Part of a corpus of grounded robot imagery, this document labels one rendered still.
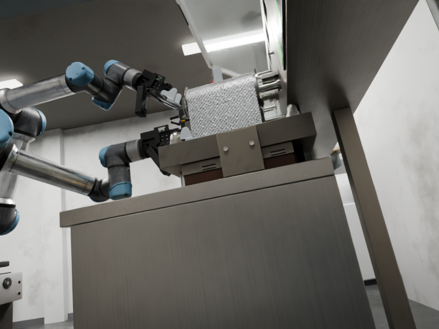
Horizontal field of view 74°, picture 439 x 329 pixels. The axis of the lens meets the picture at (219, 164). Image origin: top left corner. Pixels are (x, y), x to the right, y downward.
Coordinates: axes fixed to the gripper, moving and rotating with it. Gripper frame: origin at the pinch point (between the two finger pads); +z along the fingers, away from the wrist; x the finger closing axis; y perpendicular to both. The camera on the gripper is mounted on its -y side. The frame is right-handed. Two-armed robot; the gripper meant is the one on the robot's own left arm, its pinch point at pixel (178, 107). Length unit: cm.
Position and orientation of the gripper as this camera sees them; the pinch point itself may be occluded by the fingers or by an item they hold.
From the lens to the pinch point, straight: 108.6
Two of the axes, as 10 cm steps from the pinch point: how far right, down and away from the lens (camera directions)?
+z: 8.4, 4.6, -3.0
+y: 5.0, -8.7, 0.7
